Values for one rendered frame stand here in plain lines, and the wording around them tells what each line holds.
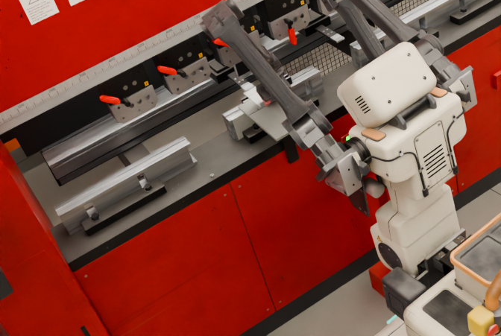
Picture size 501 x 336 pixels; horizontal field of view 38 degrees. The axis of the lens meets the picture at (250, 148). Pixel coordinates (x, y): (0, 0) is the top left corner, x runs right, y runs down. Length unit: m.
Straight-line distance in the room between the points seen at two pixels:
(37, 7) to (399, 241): 1.22
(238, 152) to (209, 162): 0.11
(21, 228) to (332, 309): 1.44
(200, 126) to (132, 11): 2.12
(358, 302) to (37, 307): 1.36
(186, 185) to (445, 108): 0.97
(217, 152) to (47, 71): 0.70
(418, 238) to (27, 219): 1.13
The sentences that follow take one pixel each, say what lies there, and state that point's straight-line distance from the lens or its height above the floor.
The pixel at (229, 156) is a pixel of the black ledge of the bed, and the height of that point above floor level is 0.87.
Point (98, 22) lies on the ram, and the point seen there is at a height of 1.52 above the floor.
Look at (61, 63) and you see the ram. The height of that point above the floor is 1.46.
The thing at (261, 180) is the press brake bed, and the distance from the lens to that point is 2.56.
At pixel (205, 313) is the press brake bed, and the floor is 0.32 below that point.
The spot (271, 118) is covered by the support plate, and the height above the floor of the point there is 1.00.
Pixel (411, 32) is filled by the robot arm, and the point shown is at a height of 1.29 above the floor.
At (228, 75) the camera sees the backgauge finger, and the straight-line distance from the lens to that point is 2.69.
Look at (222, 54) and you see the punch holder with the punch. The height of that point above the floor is 1.23.
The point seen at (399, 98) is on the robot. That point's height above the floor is 1.31.
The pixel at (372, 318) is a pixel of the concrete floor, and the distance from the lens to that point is 3.03.
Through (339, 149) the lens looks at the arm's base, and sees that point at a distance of 1.87.
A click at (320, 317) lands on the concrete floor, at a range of 3.07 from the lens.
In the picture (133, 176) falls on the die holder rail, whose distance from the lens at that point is 2.46.
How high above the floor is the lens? 2.42
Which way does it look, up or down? 38 degrees down
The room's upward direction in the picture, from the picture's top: 18 degrees counter-clockwise
